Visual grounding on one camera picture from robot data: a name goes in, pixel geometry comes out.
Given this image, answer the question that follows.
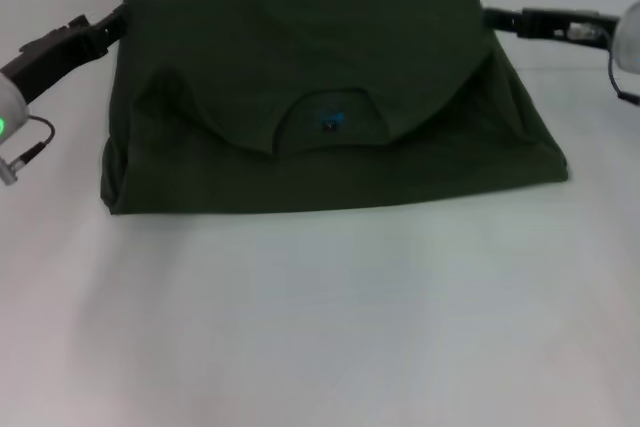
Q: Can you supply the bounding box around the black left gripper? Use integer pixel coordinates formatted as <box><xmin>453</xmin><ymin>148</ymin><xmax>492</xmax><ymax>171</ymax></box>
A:
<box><xmin>0</xmin><ymin>2</ymin><xmax>129</xmax><ymax>104</ymax></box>

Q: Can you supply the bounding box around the dark green FREE! t-shirt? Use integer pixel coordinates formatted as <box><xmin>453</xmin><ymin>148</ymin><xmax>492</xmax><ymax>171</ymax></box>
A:
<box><xmin>98</xmin><ymin>0</ymin><xmax>571</xmax><ymax>217</ymax></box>

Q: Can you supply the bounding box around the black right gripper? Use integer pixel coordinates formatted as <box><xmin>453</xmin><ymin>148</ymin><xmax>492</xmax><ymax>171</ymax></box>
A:
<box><xmin>481</xmin><ymin>6</ymin><xmax>621</xmax><ymax>54</ymax></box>

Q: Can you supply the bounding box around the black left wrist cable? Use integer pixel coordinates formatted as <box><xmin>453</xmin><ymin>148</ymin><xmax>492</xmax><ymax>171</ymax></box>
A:
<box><xmin>9</xmin><ymin>115</ymin><xmax>57</xmax><ymax>161</ymax></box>

